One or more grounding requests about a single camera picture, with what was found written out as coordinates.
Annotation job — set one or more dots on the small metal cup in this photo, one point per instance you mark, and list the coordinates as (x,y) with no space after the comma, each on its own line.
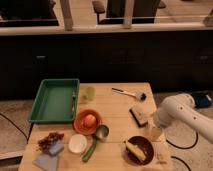
(102,132)

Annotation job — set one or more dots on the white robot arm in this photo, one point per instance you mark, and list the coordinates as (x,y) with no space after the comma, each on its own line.
(182,107)

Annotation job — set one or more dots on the green plastic tray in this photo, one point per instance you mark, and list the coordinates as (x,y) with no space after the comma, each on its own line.
(55,102)

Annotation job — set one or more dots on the green cucumber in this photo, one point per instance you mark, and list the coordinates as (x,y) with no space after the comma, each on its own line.
(90,151)

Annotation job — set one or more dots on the yellow corn cob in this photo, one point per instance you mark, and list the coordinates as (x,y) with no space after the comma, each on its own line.
(135,150)

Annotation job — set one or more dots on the orange fruit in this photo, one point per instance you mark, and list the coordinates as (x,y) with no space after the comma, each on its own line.
(89,121)

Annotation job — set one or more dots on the dark brown plate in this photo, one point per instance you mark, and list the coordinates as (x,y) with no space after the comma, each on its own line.
(144,145)

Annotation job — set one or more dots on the black office chair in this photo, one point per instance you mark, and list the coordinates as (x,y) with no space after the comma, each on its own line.
(127,11)

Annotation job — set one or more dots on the green plastic cup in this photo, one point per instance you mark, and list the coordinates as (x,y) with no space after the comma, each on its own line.
(89,94)

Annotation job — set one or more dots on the orange plastic bowl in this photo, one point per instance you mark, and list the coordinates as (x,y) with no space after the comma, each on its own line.
(78,123)

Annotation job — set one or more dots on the grey blue cloth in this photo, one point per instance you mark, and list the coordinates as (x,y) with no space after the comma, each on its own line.
(46,162)

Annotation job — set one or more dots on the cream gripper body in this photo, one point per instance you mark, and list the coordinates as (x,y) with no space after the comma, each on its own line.
(155,133)

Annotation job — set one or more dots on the blue black object on floor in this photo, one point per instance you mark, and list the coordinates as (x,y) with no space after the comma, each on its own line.
(202,100)

